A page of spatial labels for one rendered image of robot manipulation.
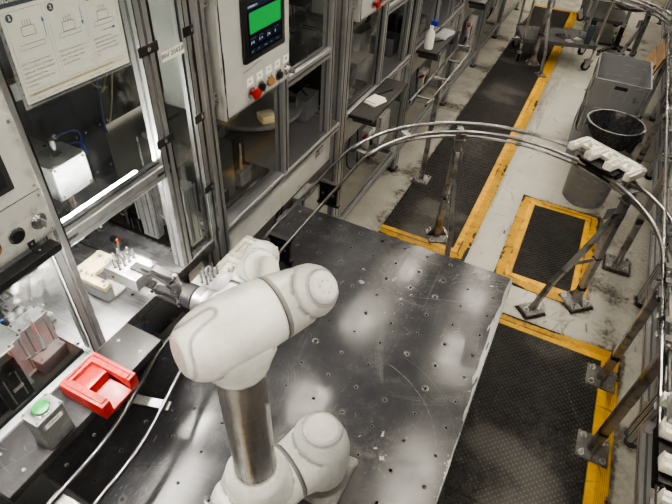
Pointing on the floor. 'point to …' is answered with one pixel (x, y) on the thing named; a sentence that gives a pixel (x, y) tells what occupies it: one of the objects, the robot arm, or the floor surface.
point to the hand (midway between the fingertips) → (143, 275)
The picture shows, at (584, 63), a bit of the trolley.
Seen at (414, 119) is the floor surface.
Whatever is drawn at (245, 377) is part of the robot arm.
